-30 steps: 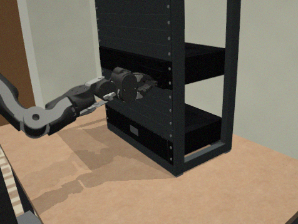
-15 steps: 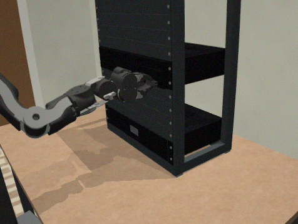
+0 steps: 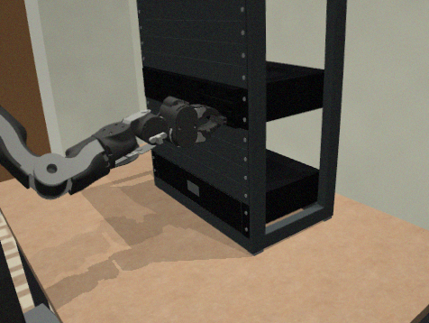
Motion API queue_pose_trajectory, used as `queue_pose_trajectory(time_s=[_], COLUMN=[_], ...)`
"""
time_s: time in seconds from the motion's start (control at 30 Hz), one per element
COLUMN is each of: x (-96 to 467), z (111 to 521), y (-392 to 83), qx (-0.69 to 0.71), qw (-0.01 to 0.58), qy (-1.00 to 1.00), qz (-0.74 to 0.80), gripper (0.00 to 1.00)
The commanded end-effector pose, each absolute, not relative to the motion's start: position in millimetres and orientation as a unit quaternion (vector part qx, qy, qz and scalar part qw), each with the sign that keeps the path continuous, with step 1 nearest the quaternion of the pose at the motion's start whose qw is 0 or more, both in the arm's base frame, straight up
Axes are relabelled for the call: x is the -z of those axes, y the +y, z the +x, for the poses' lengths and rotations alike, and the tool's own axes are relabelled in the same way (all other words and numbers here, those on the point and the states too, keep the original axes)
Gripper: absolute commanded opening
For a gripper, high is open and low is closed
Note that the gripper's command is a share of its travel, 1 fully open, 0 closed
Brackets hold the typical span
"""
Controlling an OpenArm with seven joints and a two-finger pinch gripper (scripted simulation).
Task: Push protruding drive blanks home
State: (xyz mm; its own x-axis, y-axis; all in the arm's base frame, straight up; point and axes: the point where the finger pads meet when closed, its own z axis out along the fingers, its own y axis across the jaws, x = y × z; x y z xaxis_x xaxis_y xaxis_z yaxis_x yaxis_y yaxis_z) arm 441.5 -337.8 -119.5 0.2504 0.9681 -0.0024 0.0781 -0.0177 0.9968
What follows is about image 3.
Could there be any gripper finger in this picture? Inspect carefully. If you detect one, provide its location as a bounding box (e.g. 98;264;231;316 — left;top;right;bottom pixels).
195;117;227;144
190;104;227;122

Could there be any black storage rack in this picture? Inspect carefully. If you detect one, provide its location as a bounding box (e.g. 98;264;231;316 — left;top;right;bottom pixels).
136;0;347;256

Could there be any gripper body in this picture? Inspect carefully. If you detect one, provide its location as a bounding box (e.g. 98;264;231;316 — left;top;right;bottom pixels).
157;97;198;148

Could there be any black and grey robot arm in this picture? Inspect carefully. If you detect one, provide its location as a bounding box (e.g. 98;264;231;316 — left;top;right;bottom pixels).
0;106;169;199

